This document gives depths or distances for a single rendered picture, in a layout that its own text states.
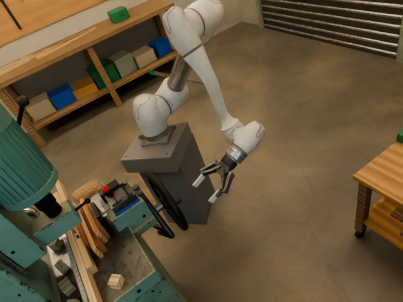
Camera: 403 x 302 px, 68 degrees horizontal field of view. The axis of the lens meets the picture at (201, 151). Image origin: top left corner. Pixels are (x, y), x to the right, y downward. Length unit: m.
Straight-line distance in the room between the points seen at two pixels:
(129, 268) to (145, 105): 0.92
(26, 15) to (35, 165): 3.36
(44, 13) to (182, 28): 3.09
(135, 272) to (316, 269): 1.16
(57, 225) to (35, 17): 3.36
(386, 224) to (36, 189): 1.64
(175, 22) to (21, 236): 0.92
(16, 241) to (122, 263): 0.32
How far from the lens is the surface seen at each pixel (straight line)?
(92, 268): 1.10
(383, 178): 1.62
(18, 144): 0.93
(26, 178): 0.95
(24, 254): 1.12
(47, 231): 1.13
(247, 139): 1.37
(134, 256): 1.07
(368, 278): 1.92
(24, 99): 1.08
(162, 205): 1.27
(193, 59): 1.28
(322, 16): 3.96
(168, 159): 1.64
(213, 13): 1.38
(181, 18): 1.28
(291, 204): 2.16
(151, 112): 1.68
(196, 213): 2.08
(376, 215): 1.92
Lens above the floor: 1.72
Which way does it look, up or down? 39 degrees down
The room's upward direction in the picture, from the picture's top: 20 degrees counter-clockwise
